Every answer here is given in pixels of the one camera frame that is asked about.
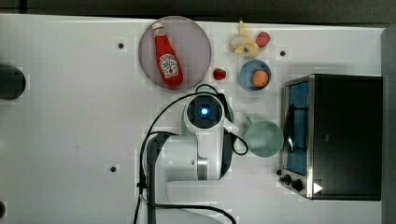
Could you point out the orange ball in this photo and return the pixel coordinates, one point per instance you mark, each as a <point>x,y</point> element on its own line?
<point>260,79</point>

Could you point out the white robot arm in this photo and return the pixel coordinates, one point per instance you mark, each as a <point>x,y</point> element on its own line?
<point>202,154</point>

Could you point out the large pink strawberry toy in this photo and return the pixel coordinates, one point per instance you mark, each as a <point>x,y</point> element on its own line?
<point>263,39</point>

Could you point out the red plush ketchup bottle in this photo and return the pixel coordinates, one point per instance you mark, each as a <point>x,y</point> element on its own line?
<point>167,60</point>

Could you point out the small red strawberry toy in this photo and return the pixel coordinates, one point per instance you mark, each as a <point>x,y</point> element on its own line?
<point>219,74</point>

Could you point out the black cylinder cup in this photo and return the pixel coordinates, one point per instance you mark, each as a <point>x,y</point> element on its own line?
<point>12,82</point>

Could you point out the blue bowl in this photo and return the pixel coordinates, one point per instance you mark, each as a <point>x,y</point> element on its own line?
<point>248,70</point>

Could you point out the peeled banana toy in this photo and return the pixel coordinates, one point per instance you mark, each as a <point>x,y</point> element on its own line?
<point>242,43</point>

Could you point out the black toaster oven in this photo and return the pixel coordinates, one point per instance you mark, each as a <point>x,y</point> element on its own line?
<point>333,132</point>

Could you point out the grey oval plate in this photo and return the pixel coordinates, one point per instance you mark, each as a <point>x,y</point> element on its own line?
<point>191,44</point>

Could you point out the mint green mug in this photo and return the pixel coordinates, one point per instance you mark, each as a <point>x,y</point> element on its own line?
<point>263,137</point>

